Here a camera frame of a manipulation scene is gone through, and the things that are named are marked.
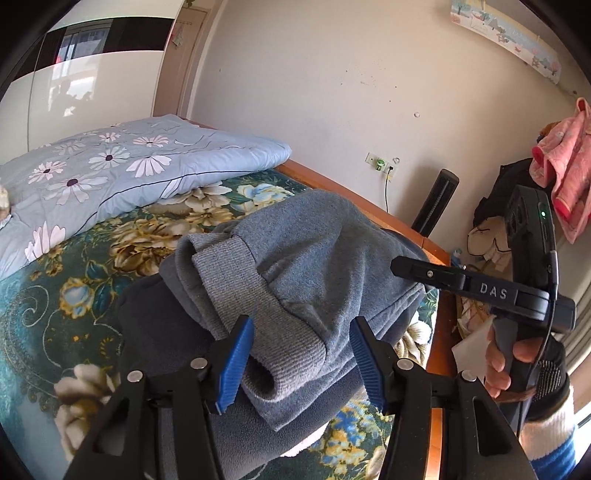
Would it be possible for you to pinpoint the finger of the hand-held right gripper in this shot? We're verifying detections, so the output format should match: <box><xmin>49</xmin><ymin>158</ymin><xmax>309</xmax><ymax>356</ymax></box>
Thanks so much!
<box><xmin>391</xmin><ymin>256</ymin><xmax>467</xmax><ymax>291</ymax></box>

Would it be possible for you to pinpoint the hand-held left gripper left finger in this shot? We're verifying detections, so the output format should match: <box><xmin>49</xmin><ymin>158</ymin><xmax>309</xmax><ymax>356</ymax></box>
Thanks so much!
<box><xmin>62</xmin><ymin>315</ymin><xmax>256</xmax><ymax>480</ymax></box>

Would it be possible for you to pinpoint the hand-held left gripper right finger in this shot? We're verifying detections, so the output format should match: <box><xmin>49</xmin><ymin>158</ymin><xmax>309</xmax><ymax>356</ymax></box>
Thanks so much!
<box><xmin>349</xmin><ymin>316</ymin><xmax>539</xmax><ymax>480</ymax></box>

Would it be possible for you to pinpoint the grey zip sweater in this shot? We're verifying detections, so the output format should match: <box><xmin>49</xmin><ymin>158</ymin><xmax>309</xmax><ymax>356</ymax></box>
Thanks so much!
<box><xmin>159</xmin><ymin>189</ymin><xmax>428</xmax><ymax>432</ymax></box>

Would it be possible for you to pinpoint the person's right forearm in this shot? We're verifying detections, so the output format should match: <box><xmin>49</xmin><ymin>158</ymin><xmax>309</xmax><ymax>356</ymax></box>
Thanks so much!
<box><xmin>519</xmin><ymin>388</ymin><xmax>578</xmax><ymax>480</ymax></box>

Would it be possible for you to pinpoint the person's right hand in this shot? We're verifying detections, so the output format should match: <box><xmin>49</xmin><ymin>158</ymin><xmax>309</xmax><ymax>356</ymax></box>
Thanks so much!
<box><xmin>484</xmin><ymin>337</ymin><xmax>572</xmax><ymax>421</ymax></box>

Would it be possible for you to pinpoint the beige cloth bag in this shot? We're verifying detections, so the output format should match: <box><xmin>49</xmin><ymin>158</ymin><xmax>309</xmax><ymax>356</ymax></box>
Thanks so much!
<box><xmin>466</xmin><ymin>217</ymin><xmax>513</xmax><ymax>273</ymax></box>

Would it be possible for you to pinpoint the black tower heater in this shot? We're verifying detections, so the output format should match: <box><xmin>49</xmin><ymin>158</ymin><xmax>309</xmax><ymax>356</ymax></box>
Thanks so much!
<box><xmin>411</xmin><ymin>169</ymin><xmax>460</xmax><ymax>236</ymax></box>

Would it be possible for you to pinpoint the dark fleece garment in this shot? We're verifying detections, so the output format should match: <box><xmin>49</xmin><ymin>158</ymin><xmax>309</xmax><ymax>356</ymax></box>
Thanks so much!
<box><xmin>115</xmin><ymin>231</ymin><xmax>432</xmax><ymax>480</ymax></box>

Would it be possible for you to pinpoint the black hanging garment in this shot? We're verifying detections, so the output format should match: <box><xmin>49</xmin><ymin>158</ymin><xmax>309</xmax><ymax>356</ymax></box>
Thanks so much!
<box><xmin>473</xmin><ymin>157</ymin><xmax>541</xmax><ymax>232</ymax></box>

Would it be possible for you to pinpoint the pink hanging garment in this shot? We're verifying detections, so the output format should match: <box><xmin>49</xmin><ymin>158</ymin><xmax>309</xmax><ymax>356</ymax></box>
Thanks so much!
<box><xmin>531</xmin><ymin>98</ymin><xmax>591</xmax><ymax>245</ymax></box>

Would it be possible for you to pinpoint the teal floral blanket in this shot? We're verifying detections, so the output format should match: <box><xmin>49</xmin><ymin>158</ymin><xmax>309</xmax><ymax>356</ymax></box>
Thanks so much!
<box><xmin>0</xmin><ymin>168</ymin><xmax>439</xmax><ymax>480</ymax></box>

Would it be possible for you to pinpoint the light blue floral quilt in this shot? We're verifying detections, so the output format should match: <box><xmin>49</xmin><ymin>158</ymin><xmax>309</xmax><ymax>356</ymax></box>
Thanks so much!
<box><xmin>0</xmin><ymin>114</ymin><xmax>293</xmax><ymax>282</ymax></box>

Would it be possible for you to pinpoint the white wardrobe with black band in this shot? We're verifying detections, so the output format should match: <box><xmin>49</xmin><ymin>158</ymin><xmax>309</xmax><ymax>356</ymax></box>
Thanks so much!
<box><xmin>0</xmin><ymin>16</ymin><xmax>176</xmax><ymax>164</ymax></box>

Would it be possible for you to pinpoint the white wall socket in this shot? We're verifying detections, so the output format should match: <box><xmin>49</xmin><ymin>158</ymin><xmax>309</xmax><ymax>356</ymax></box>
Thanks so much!
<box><xmin>366</xmin><ymin>152</ymin><xmax>402</xmax><ymax>174</ymax></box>

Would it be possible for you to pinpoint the pastel wall poster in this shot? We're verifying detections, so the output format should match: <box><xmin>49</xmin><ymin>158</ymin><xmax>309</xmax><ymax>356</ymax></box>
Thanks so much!
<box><xmin>450</xmin><ymin>0</ymin><xmax>561</xmax><ymax>84</ymax></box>

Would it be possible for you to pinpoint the cream door frame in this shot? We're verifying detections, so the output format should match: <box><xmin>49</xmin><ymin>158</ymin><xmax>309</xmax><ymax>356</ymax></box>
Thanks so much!
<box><xmin>152</xmin><ymin>7</ymin><xmax>213</xmax><ymax>123</ymax></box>

